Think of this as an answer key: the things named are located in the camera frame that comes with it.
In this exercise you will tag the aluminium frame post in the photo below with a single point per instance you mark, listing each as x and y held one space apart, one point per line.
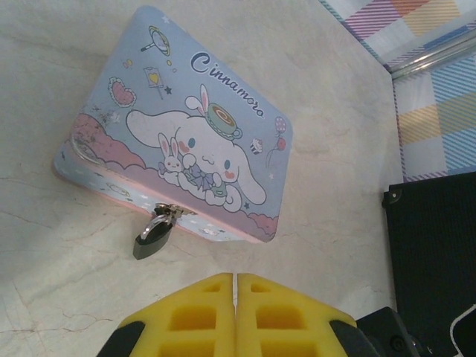
431 57

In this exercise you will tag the black carrying case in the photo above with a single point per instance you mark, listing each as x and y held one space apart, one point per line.
435 241

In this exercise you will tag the blue cartoon tin box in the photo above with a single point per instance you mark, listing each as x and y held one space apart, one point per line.
178 122

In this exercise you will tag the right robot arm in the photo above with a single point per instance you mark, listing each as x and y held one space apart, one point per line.
465 334

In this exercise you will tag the black padlock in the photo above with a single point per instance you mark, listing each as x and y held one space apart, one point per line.
150 241

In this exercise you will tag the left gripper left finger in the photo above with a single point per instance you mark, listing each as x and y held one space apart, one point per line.
193 334

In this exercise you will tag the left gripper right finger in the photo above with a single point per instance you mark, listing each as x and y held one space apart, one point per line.
275 334

